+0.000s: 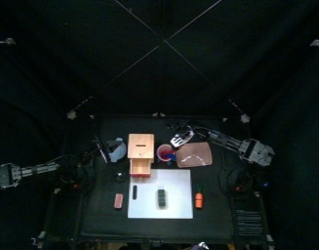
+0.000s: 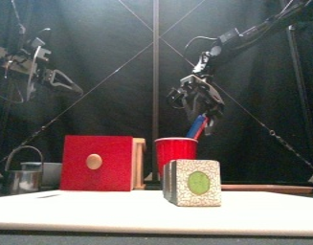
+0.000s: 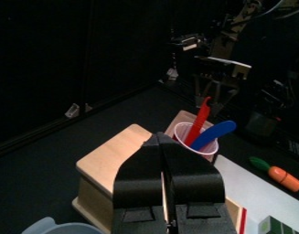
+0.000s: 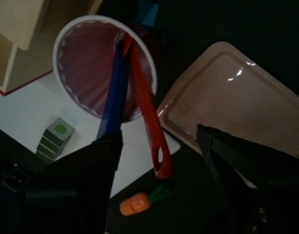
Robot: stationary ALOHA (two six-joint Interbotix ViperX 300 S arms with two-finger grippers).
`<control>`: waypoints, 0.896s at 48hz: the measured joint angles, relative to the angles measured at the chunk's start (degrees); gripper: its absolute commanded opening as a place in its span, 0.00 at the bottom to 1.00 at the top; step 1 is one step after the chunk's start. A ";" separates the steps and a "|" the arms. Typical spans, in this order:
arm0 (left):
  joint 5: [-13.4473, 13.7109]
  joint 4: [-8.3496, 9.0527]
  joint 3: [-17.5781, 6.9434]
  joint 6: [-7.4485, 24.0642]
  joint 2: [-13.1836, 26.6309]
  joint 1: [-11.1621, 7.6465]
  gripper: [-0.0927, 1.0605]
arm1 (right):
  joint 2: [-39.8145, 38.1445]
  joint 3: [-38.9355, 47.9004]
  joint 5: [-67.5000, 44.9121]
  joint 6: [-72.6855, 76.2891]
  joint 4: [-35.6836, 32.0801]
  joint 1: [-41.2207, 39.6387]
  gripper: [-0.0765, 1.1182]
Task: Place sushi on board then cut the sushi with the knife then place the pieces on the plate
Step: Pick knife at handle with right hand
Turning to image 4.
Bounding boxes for white cutting board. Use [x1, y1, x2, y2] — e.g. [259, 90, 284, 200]
[0, 69, 183, 199]

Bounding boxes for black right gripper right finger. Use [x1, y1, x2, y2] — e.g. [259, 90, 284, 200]
[195, 122, 299, 234]

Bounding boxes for orange toy carrot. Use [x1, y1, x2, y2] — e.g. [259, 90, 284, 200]
[117, 183, 173, 218]

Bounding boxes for green toy sushi roll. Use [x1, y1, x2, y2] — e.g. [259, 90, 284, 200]
[33, 117, 77, 165]

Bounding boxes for blue toy knife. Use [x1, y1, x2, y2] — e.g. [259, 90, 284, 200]
[94, 38, 131, 142]

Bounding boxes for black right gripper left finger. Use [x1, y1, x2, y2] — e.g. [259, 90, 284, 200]
[22, 129, 124, 234]

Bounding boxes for red toy knife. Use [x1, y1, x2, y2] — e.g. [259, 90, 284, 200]
[121, 34, 175, 180]

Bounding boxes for pink rectangular plate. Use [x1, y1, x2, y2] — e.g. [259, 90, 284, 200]
[155, 41, 299, 163]

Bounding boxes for wooden box with red front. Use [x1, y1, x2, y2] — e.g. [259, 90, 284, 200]
[0, 0, 105, 97]

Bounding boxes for red plastic cup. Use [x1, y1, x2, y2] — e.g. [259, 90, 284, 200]
[50, 15, 159, 123]

